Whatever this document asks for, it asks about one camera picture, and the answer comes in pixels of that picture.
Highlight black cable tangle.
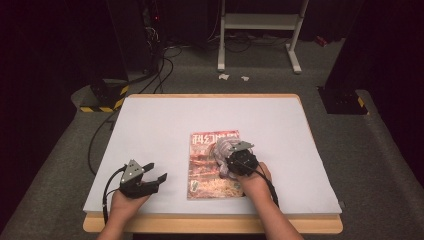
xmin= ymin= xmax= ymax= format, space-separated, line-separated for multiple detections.
xmin=208 ymin=31 xmax=291 ymax=54

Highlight red cover magazine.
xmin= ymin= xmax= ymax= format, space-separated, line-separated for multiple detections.
xmin=187 ymin=129 xmax=246 ymax=200

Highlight white table mat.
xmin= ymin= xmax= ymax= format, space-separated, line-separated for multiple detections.
xmin=82 ymin=96 xmax=343 ymax=215

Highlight black floor cable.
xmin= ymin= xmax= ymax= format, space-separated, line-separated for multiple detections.
xmin=128 ymin=46 xmax=183 ymax=95
xmin=87 ymin=111 xmax=118 ymax=177

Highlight person's left hand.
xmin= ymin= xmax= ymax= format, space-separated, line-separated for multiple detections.
xmin=109 ymin=190 xmax=151 ymax=228

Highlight right hand-held gripper cable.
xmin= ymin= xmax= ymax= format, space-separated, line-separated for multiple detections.
xmin=254 ymin=168 xmax=280 ymax=208

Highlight person's right hand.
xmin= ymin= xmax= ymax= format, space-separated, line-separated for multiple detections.
xmin=237 ymin=162 xmax=273 ymax=205

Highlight dark equipment rack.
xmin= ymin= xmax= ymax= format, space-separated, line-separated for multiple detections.
xmin=141 ymin=0 xmax=168 ymax=73

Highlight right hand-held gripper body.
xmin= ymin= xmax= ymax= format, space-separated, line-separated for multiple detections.
xmin=225 ymin=140 xmax=260 ymax=177

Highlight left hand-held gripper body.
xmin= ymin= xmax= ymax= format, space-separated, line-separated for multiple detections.
xmin=118 ymin=159 xmax=160 ymax=200

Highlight white metal stand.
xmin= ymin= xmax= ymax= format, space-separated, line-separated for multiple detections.
xmin=217 ymin=0 xmax=309 ymax=75

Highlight black stand base yellow stripes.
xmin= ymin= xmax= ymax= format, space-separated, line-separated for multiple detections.
xmin=316 ymin=85 xmax=370 ymax=116
xmin=79 ymin=78 xmax=130 ymax=114

